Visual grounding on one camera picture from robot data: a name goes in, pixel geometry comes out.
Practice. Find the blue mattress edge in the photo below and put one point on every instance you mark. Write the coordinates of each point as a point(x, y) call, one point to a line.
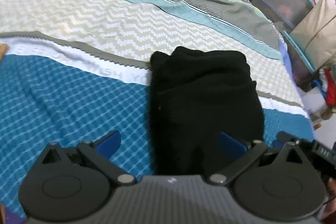
point(288, 66)

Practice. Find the black pants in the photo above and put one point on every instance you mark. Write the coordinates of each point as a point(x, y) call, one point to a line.
point(195, 96)

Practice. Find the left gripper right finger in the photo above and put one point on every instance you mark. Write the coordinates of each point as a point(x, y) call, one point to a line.
point(242, 155)

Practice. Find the beige fabric bag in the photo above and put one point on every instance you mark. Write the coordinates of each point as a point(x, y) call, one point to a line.
point(315, 34)

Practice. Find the blue garment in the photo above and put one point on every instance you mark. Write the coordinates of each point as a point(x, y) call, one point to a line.
point(318, 83)

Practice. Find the upper clear storage box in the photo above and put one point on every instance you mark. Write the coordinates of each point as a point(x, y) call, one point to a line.
point(289, 12)

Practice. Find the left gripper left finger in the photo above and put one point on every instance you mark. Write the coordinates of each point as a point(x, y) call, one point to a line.
point(96, 155)

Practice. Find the patterned teal grey bedsheet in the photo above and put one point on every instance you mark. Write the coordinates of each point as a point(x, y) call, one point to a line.
point(61, 81)

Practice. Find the right hand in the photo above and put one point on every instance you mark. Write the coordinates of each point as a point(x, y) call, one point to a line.
point(330, 208)

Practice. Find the clear teal-lidded storage box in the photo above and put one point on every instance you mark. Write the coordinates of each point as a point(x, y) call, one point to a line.
point(303, 72)

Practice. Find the red garment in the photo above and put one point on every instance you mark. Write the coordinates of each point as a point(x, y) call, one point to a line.
point(330, 93)

